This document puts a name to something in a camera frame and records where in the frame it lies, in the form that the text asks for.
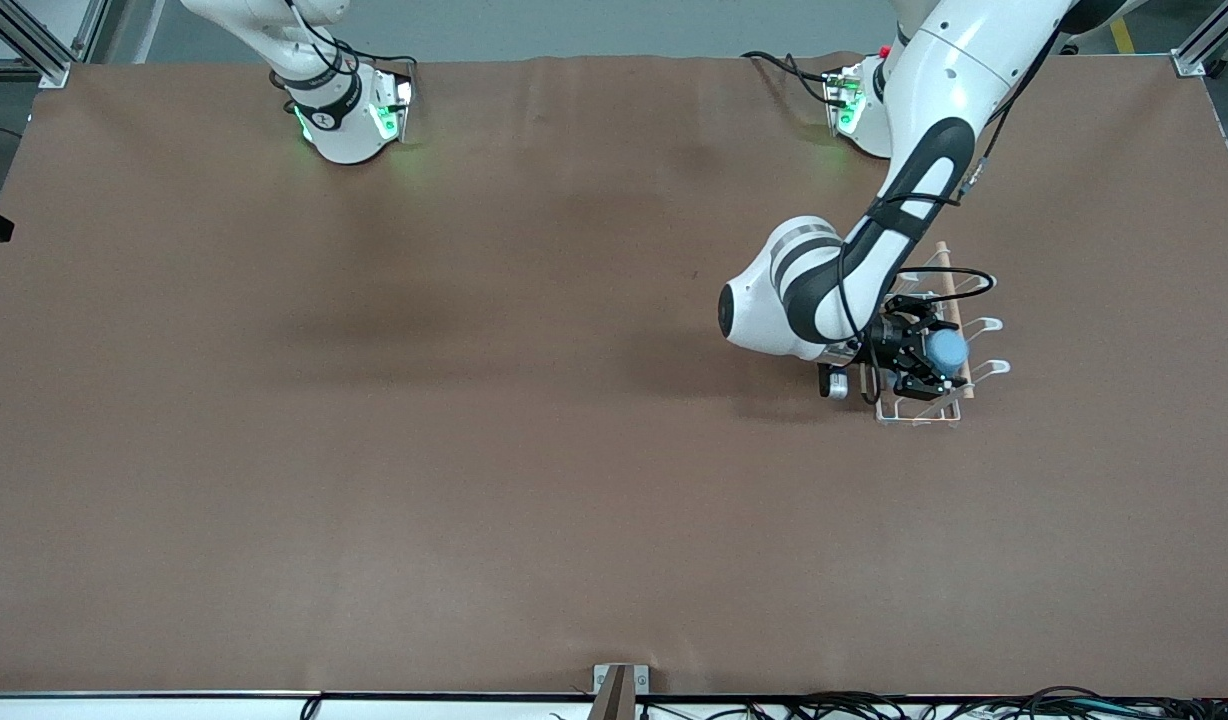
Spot blue plastic cup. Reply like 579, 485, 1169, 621
922, 328, 971, 374

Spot brown table cover sheet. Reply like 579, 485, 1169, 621
0, 55, 1228, 698

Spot white wire cup holder rack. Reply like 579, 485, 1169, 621
862, 240, 1012, 428

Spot black left arm base cable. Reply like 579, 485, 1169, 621
742, 50, 845, 106

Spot black arm base cable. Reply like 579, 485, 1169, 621
742, 50, 845, 106
279, 0, 420, 81

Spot black cable bundle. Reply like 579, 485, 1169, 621
549, 686, 1228, 720

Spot aluminium frame extrusion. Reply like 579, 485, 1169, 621
0, 0, 110, 89
1171, 0, 1228, 79

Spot metal bracket with brown post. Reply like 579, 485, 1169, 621
589, 663, 651, 720

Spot black right arm base cable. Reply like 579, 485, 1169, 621
279, 0, 420, 81

